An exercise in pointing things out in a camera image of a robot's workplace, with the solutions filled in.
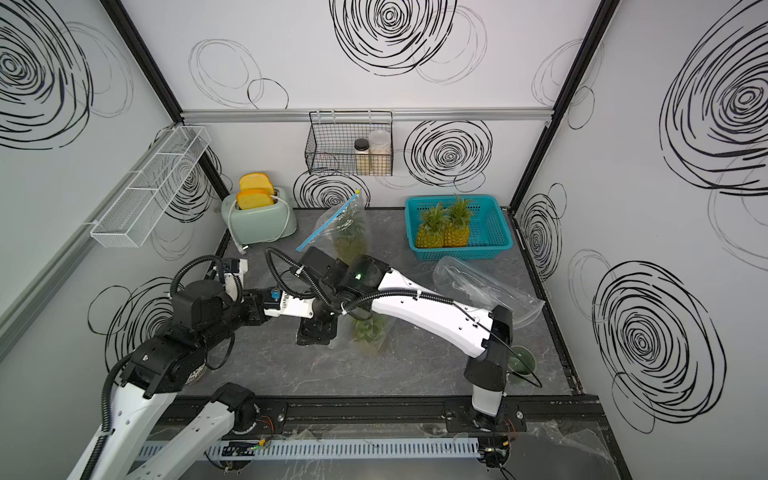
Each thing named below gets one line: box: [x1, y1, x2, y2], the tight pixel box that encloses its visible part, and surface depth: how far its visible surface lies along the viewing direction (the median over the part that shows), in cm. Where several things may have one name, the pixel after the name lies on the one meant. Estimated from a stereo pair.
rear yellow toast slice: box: [239, 172, 275, 195], surface depth 102 cm
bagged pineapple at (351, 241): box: [335, 211, 369, 265], surface depth 89 cm
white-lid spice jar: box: [368, 129, 392, 176], surface depth 86 cm
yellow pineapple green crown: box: [416, 202, 449, 248], surface depth 96 cm
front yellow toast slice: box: [236, 190, 275, 210], surface depth 98 cm
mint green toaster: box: [221, 188, 297, 245], surface depth 103 cm
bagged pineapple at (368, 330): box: [353, 317, 385, 343], surface depth 73 cm
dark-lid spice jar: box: [354, 138, 370, 175], surface depth 87 cm
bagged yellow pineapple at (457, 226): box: [444, 194, 473, 247], surface depth 98 cm
